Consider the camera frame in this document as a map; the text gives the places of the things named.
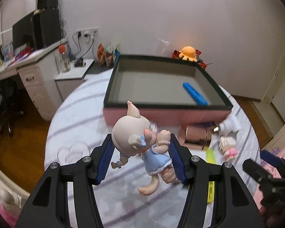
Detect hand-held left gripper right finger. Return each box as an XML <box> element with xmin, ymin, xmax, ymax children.
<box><xmin>167</xmin><ymin>134</ymin><xmax>271</xmax><ymax>228</ymax></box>

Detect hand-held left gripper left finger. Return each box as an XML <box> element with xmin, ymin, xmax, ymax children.
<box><xmin>15</xmin><ymin>134</ymin><xmax>115</xmax><ymax>228</ymax></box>

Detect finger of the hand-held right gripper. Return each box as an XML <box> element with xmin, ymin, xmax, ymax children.
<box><xmin>260</xmin><ymin>150</ymin><xmax>285</xmax><ymax>179</ymax></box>
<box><xmin>243</xmin><ymin>159</ymin><xmax>275</xmax><ymax>188</ymax></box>

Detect rose gold tin can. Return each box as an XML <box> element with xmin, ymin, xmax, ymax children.
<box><xmin>178</xmin><ymin>125</ymin><xmax>213</xmax><ymax>150</ymax></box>

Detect pig doll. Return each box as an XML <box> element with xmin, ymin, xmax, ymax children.
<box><xmin>111</xmin><ymin>101</ymin><xmax>177</xmax><ymax>195</ymax></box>

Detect yellow highlighter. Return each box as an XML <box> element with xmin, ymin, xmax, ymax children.
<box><xmin>205</xmin><ymin>148</ymin><xmax>216</xmax><ymax>205</ymax></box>

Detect white pink block figure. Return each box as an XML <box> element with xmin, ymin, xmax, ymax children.
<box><xmin>217</xmin><ymin>135</ymin><xmax>239</xmax><ymax>161</ymax></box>

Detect white hair dryer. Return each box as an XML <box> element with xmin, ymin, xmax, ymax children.
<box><xmin>214</xmin><ymin>114</ymin><xmax>241</xmax><ymax>136</ymax></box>

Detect pink box with dark rim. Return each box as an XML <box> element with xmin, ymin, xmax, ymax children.
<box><xmin>103</xmin><ymin>54</ymin><xmax>234</xmax><ymax>127</ymax></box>

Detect blue highlighter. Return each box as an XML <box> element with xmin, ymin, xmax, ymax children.
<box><xmin>182</xmin><ymin>83</ymin><xmax>209</xmax><ymax>106</ymax></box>

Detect clear plastic shell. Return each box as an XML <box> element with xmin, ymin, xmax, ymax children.
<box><xmin>58</xmin><ymin>140</ymin><xmax>91</xmax><ymax>164</ymax></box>

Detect white striped quilt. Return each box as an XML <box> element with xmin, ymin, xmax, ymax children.
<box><xmin>44</xmin><ymin>69</ymin><xmax>262</xmax><ymax>228</ymax></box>

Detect white wardrobe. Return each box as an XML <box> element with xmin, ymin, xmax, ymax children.
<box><xmin>261</xmin><ymin>59</ymin><xmax>285</xmax><ymax>105</ymax></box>

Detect white nightstand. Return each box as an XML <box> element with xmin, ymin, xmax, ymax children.
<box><xmin>55</xmin><ymin>58</ymin><xmax>95</xmax><ymax>101</ymax></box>

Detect snack bags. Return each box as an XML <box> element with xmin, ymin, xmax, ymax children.
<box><xmin>97</xmin><ymin>43</ymin><xmax>120</xmax><ymax>67</ymax></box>

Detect white desk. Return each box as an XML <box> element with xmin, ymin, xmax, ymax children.
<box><xmin>0</xmin><ymin>38</ymin><xmax>69</xmax><ymax>121</ymax></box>

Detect bottle with red cap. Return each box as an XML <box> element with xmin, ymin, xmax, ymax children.
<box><xmin>58</xmin><ymin>45</ymin><xmax>72</xmax><ymax>72</ymax></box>

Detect orange octopus plush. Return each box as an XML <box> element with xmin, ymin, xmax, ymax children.
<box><xmin>179</xmin><ymin>46</ymin><xmax>197</xmax><ymax>63</ymax></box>

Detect black office chair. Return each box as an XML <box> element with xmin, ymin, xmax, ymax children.
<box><xmin>0</xmin><ymin>78</ymin><xmax>25</xmax><ymax>137</ymax></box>

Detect pink cloth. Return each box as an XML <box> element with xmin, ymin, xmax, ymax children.
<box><xmin>0</xmin><ymin>178</ymin><xmax>26</xmax><ymax>228</ymax></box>

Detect pile of colourful papers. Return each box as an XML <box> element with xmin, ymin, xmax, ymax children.
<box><xmin>2</xmin><ymin>45</ymin><xmax>38</xmax><ymax>64</ymax></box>

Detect black monitor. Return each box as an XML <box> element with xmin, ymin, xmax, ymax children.
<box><xmin>12</xmin><ymin>12</ymin><xmax>35</xmax><ymax>50</ymax></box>

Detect black bag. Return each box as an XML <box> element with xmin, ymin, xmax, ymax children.
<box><xmin>36</xmin><ymin>0</ymin><xmax>59</xmax><ymax>10</ymax></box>

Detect black power cable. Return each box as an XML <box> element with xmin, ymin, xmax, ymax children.
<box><xmin>81</xmin><ymin>32</ymin><xmax>95</xmax><ymax>60</ymax></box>
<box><xmin>72</xmin><ymin>31</ymin><xmax>82</xmax><ymax>57</ymax></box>

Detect white wall outlet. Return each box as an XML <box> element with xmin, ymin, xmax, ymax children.
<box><xmin>76</xmin><ymin>27</ymin><xmax>100</xmax><ymax>38</ymax></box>

